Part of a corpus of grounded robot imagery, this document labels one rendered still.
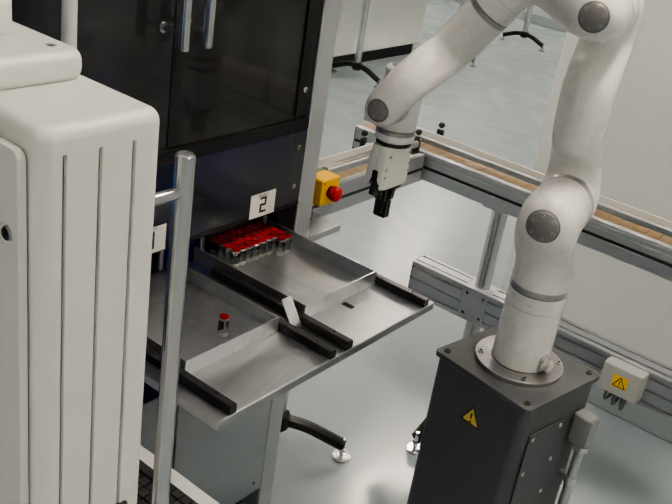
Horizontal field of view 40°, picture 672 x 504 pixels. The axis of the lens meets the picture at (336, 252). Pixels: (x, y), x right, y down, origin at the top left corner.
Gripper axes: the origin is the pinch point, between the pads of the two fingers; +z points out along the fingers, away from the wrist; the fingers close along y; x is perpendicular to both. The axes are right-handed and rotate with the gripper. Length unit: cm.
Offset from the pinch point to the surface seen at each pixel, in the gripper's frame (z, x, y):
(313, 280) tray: 22.1, -11.9, 4.9
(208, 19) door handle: -38, -23, 35
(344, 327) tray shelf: 22.3, 5.7, 15.2
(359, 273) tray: 21.2, -6.5, -5.6
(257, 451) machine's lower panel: 86, -28, -3
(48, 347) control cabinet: -19, 27, 104
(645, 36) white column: -24, -3, -143
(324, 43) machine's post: -28.1, -28.2, -8.1
